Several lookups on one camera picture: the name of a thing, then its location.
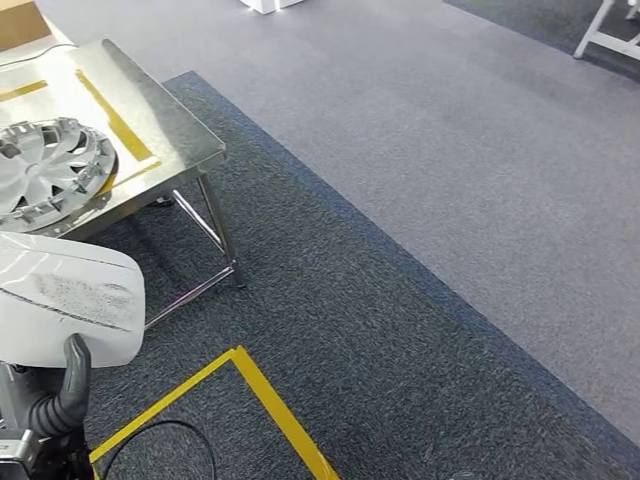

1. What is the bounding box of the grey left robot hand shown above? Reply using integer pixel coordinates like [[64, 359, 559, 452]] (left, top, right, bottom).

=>
[[0, 333, 93, 440]]

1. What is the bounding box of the white plastic car part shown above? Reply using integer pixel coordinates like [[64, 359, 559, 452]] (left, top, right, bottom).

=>
[[0, 231, 146, 370]]

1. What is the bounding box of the stainless steel workbench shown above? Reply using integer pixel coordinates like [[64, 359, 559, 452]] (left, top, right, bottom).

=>
[[0, 38, 247, 333]]

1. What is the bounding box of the grey wheel hubcap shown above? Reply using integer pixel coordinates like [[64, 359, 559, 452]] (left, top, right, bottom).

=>
[[0, 117, 118, 234]]

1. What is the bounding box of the white furniture base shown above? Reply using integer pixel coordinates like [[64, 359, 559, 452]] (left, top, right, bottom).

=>
[[238, 0, 307, 16]]

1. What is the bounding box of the black camera bracket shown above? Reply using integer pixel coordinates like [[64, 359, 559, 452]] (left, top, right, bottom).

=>
[[38, 429, 96, 480]]

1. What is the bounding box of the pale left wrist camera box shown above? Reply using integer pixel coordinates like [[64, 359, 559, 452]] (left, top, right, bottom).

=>
[[0, 428, 42, 480]]

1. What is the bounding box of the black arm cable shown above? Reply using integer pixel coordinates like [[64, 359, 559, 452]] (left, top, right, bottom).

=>
[[92, 419, 217, 480]]

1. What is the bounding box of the white table frame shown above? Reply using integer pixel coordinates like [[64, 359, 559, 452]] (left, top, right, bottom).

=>
[[572, 0, 640, 62]]

